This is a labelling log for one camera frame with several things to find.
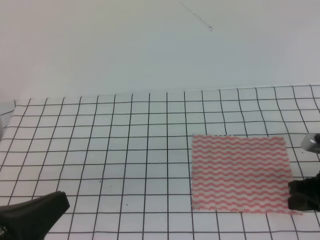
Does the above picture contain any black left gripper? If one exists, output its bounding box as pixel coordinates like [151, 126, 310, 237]
[0, 191, 70, 240]

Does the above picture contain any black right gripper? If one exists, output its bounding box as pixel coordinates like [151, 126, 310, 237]
[287, 172, 320, 212]

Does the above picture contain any pink wavy striped towel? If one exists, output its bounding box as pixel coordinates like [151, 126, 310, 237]
[191, 134, 301, 215]

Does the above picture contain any white black-grid tablecloth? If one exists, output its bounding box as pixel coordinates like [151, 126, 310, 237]
[0, 85, 320, 240]

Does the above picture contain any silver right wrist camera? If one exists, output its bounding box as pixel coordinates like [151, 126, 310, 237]
[301, 133, 320, 154]

